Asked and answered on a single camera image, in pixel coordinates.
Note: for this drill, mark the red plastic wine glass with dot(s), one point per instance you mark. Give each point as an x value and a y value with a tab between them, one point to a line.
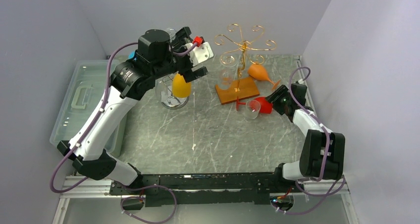
266	107

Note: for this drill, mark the gold wire glass rack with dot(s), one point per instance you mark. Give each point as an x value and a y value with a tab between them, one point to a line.
241	87

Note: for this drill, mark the yellow plastic wine glass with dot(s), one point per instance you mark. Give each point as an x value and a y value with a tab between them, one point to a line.
180	88

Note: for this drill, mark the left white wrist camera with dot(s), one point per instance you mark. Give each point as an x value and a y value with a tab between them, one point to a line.
199	51

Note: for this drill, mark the clear plastic storage box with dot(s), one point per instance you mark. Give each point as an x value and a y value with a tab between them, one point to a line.
83	95

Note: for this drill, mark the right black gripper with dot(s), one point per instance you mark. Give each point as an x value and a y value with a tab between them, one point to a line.
280	92

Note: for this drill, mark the orange plastic wine glass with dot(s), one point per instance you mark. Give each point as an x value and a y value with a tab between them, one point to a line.
259	72

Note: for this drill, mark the blue plastic wine glass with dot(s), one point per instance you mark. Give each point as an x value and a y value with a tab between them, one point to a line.
132	56

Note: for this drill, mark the clear patterned wine glass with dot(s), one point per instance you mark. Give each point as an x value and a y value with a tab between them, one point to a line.
228	71

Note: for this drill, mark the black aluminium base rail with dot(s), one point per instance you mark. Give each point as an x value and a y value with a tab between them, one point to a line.
260	188

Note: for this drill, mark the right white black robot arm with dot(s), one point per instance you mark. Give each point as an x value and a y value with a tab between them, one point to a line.
322	154

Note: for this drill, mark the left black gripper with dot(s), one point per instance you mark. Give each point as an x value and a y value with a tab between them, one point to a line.
182	39

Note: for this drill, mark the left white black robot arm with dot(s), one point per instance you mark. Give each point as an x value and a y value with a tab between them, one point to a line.
158	54

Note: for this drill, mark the silver wire glass rack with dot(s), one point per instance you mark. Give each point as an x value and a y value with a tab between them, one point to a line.
164	94

